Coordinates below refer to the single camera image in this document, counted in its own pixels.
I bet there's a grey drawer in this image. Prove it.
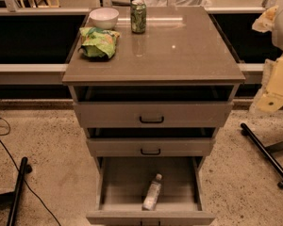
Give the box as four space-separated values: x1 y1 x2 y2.
87 128 215 157
87 156 215 226
73 85 234 129

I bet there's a green soda can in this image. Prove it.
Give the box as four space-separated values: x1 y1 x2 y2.
130 0 146 34

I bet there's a black top drawer handle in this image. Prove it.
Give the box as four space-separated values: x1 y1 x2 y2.
139 116 164 124

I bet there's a black stand leg left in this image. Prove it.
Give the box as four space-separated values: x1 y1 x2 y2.
0 157 32 226

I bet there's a middle grey drawer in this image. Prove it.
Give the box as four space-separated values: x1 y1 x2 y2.
87 128 215 157

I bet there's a top grey drawer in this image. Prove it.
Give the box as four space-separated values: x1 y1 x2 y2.
73 85 234 129

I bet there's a clear plastic water bottle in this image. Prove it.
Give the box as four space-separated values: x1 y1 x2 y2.
141 173 162 211

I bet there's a white bowl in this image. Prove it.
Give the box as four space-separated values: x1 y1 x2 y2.
90 8 119 29

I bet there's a black middle drawer handle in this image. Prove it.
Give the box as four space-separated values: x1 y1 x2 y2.
140 149 161 156

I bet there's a black stand leg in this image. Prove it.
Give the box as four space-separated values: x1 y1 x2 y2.
0 157 32 226
241 123 283 189

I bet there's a black stand leg right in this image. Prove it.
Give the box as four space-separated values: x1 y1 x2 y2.
241 123 283 189

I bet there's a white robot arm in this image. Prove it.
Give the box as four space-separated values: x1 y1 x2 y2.
249 1 283 113

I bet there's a grey drawer cabinet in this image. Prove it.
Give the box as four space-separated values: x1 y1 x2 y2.
61 5 246 162

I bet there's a black drawer handle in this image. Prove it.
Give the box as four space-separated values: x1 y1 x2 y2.
139 116 164 124
140 149 161 156

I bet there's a bottom grey drawer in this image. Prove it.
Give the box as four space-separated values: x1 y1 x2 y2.
87 156 215 226

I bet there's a green chip bag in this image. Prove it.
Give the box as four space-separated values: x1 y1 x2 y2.
79 27 120 58

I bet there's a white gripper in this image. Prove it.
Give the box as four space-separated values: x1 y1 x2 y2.
252 6 283 112

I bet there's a black floor cable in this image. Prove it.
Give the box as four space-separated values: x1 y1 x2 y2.
0 111 62 226

